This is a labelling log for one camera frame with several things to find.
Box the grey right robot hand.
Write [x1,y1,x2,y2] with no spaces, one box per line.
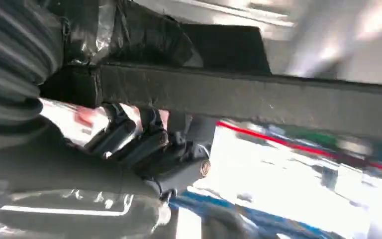
[0,103,217,239]

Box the ribbed grey right arm sleeve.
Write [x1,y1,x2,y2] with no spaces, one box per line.
[0,0,65,152]

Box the dark grey plastic parcel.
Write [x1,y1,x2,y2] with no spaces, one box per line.
[39,0,205,109]

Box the dark table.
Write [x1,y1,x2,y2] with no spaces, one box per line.
[97,62,382,141]

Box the black box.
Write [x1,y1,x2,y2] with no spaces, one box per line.
[180,23,272,75]

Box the green crate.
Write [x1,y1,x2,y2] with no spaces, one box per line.
[273,129,382,166]

